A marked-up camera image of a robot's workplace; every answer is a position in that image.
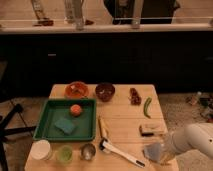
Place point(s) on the orange round fruit toy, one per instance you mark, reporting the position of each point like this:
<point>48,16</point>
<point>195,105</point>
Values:
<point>75,110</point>

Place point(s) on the small metal cup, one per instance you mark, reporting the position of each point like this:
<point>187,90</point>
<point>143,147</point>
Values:
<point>88,151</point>

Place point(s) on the green cup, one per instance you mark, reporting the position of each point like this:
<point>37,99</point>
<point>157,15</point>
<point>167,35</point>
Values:
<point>64,154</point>

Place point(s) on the teal sponge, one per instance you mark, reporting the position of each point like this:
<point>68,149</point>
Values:
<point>65,125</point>

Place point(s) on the white black dish brush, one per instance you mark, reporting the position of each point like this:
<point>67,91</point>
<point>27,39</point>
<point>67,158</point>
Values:
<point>105,145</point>

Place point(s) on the orange bowl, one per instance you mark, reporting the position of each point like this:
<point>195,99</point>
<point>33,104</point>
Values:
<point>76,90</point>

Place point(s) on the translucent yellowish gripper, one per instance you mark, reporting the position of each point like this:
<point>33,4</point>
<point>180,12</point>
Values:
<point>167,154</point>

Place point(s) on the green chili pepper toy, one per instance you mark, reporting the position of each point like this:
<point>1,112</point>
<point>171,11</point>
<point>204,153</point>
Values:
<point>146,106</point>

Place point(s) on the green plastic tray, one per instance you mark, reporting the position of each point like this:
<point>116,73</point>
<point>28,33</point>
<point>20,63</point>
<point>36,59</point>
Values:
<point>55,109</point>

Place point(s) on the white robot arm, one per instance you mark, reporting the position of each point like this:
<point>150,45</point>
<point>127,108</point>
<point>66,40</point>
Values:
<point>198,136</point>

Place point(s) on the dark purple bowl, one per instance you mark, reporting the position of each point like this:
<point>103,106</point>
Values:
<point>105,91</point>

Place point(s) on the white cup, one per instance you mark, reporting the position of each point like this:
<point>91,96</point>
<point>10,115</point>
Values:
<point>41,150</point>

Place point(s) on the blue-grey towel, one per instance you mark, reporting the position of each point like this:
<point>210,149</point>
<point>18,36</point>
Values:
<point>153,151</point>

